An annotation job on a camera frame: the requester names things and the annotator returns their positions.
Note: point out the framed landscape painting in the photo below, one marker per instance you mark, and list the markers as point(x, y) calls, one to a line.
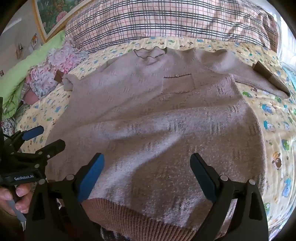
point(53, 14)

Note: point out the green blanket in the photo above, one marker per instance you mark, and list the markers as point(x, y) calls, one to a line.
point(34, 58)

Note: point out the beige fuzzy sweater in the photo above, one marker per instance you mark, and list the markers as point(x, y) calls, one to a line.
point(150, 127)

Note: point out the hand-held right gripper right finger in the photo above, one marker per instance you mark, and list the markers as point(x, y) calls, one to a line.
point(203, 178)

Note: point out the yellow cartoon bear bed sheet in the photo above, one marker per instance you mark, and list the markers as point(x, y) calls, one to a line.
point(272, 120)

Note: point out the pink floral ruffled cloth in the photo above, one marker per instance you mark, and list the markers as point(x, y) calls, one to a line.
point(60, 60)

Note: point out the floral printed sheet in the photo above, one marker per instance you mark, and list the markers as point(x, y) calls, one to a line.
point(7, 125)

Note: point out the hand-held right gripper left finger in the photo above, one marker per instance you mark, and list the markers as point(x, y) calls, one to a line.
point(92, 176)

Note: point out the person's left hand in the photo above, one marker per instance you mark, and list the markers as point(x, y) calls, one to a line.
point(22, 192)

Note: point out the pink plaid pillow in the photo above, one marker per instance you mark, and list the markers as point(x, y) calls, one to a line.
point(150, 18)

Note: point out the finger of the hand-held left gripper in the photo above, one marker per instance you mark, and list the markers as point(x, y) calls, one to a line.
point(34, 133)
point(55, 147)

